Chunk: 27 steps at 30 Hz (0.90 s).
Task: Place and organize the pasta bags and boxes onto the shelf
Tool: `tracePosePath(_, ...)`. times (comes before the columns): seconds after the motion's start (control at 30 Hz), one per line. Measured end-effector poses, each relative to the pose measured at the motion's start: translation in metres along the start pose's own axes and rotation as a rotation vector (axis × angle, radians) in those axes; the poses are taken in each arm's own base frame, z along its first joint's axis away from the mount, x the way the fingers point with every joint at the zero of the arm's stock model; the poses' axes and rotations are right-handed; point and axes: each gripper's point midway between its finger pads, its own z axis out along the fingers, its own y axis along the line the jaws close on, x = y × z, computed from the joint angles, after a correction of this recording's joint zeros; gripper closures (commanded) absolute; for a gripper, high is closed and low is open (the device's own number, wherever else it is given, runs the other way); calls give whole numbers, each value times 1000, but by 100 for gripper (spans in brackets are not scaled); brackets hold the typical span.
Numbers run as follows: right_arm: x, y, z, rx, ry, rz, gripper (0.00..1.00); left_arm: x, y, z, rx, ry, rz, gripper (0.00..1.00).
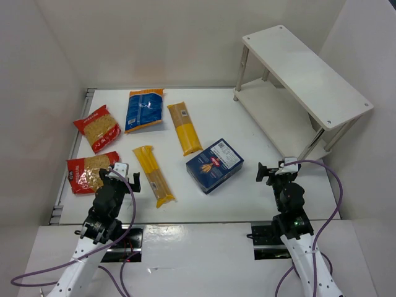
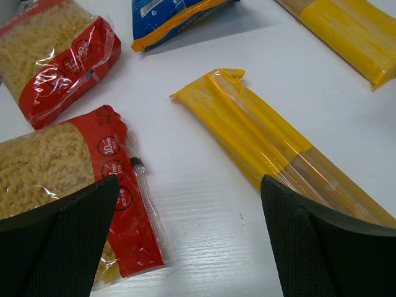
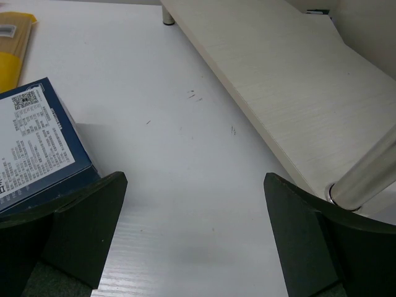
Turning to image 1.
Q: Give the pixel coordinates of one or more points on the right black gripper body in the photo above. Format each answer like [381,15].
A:
[270,172]

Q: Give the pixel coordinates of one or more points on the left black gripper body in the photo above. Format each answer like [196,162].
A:
[120,182]

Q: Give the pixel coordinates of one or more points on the blue orange pasta bag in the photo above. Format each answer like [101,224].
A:
[144,109]

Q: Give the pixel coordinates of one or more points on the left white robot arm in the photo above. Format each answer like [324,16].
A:
[100,230]

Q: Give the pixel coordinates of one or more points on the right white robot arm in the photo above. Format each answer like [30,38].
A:
[293,228]

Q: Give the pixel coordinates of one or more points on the dark blue pasta box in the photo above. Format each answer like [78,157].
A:
[214,165]

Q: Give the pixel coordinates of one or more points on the white two-tier shelf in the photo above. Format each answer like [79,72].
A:
[302,105]

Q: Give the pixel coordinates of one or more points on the yellow spaghetti pack left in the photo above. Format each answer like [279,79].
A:
[156,180]

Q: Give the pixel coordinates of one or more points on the yellow spaghetti pack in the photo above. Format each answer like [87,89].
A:
[185,130]
[156,180]

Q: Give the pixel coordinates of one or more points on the red macaroni bag lower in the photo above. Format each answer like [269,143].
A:
[83,173]

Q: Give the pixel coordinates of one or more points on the red macaroni bag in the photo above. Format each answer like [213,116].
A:
[99,128]
[83,173]

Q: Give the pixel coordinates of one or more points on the red macaroni bag upper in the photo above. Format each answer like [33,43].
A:
[99,128]

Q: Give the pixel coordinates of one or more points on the yellow spaghetti pack right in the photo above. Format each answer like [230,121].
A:
[185,130]

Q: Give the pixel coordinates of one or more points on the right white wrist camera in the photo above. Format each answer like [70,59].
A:
[289,165]

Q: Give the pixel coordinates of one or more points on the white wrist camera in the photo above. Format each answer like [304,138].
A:
[118,170]
[289,165]

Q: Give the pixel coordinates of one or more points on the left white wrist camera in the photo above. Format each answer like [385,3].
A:
[118,170]

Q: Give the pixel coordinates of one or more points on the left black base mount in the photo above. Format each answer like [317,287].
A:
[129,249]

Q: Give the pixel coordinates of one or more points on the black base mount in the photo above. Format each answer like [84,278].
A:
[266,244]
[129,249]

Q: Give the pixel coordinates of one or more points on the aluminium rail left edge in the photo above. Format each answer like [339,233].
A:
[58,207]

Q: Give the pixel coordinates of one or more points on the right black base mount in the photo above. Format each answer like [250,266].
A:
[266,244]

